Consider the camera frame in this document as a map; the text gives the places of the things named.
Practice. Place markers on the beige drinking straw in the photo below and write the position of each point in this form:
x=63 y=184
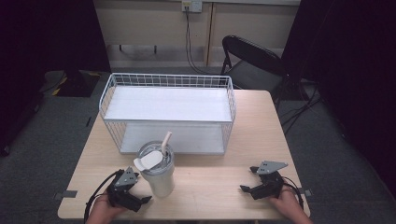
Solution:
x=166 y=142

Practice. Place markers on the person's right hand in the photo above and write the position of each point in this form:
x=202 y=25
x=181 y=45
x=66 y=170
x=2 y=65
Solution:
x=288 y=202

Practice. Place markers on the white tumbler with clear lid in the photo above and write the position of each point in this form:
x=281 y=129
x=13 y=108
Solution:
x=158 y=180

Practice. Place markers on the black curtain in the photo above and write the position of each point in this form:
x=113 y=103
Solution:
x=351 y=62
x=46 y=37

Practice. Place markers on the person's left hand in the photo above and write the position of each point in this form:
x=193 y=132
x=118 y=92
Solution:
x=102 y=207

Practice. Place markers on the white wall socket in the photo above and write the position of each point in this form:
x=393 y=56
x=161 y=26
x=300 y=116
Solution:
x=192 y=5

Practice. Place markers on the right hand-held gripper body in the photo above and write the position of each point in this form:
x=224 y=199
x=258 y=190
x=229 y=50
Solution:
x=268 y=186

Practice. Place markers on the black folding chair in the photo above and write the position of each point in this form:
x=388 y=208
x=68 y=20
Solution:
x=253 y=73

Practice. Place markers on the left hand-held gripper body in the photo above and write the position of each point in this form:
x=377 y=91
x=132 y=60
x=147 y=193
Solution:
x=124 y=194

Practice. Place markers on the black stand base yellow tape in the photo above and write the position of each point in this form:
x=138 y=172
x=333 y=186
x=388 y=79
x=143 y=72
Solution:
x=74 y=84

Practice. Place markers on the grey tape strip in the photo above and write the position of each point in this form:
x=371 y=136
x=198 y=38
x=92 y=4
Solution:
x=66 y=194
x=306 y=192

